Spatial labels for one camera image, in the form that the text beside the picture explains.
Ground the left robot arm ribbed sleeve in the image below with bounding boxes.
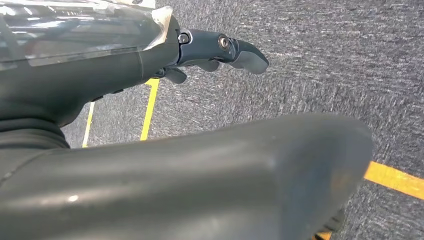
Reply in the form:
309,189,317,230
0,117,71,157

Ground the robot own hip and leg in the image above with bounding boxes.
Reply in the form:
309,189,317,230
0,112,374,240

